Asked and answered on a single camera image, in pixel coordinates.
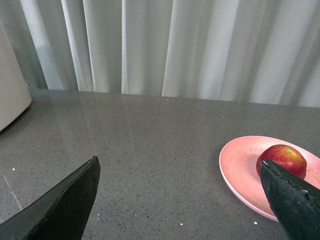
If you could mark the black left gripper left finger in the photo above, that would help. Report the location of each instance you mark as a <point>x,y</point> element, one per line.
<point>61,213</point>

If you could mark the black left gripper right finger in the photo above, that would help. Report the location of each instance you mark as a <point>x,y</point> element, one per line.
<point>294,202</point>

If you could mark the red apple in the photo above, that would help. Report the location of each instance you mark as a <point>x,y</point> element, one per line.
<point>285,156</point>

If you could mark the pink plate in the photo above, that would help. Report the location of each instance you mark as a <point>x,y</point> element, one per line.
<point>237,162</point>

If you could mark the white cylindrical appliance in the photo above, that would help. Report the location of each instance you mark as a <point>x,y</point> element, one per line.
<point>14,94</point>

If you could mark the white curtain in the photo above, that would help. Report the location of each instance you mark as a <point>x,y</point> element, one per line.
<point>257,51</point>

